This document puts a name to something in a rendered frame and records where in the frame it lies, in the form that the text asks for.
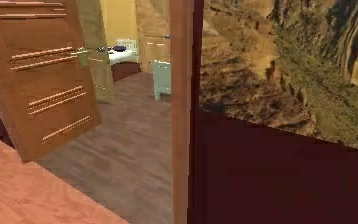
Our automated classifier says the pale green chair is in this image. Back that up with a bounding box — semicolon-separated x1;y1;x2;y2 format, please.
152;59;172;101

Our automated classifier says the tan wooden cupboard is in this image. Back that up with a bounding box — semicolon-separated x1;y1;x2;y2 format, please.
135;0;171;74

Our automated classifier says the white table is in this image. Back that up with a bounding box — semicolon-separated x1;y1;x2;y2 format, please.
108;49;140;66

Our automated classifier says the pale green room door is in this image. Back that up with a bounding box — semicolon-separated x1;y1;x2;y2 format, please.
75;0;116;105

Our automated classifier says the brown wooden room door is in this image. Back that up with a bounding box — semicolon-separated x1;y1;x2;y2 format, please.
0;0;102;164

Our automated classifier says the rocky landscape wall picture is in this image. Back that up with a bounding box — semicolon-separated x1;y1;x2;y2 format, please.
198;0;358;153

